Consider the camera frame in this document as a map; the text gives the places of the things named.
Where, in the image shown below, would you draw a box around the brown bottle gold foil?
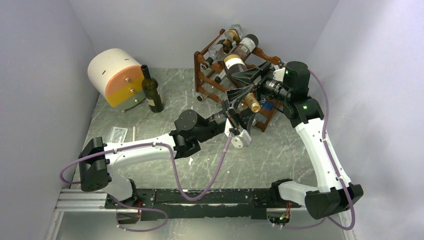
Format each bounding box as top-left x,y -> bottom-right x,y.
223,53 -> 261,113

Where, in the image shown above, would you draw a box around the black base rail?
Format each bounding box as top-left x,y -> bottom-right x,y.
124,188 -> 300,221

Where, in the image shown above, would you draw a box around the dark bottle white label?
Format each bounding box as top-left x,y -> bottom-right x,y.
141,64 -> 164,113

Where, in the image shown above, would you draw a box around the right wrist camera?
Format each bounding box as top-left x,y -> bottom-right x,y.
272,67 -> 286,82

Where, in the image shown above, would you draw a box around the clear liquor bottle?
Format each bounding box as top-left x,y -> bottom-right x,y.
201,24 -> 243,70

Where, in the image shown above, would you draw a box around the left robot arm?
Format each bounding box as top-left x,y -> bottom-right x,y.
78,85 -> 255,208

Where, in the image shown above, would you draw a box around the pen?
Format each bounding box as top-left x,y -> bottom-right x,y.
132,125 -> 137,142

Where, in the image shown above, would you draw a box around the plastic packaged item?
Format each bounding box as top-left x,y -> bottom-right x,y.
108,126 -> 128,143

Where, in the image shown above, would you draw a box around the dark bottle brown label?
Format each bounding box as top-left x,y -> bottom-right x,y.
214,33 -> 260,84

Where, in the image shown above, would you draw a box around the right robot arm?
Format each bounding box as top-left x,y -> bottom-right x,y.
231,61 -> 364,220

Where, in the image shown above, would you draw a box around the clear bottle lower rack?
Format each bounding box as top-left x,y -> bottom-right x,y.
196,83 -> 225,109

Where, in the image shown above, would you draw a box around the round drawer cabinet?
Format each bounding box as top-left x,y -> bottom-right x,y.
87,48 -> 145,113

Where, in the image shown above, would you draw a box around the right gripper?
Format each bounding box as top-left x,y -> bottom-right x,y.
231,60 -> 292,105

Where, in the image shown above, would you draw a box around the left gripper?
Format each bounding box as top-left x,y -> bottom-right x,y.
196,86 -> 263,144

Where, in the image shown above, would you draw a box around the wooden wine rack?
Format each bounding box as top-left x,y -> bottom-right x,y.
193,29 -> 281,117

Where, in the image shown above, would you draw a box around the clear bottle blue label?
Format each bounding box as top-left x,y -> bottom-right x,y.
252,97 -> 275,132

